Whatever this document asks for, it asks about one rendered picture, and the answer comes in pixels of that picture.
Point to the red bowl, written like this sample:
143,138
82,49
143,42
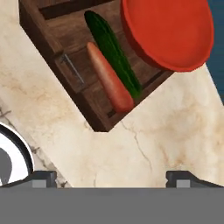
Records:
172,32

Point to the dark wooden tray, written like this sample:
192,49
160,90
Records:
73,64

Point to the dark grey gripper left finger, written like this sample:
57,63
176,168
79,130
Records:
43,177

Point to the white round black-rimmed object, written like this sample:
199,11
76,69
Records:
14,157

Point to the orange carrot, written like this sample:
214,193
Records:
109,78

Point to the green cucumber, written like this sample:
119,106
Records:
113,52

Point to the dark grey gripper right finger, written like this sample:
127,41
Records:
180,176

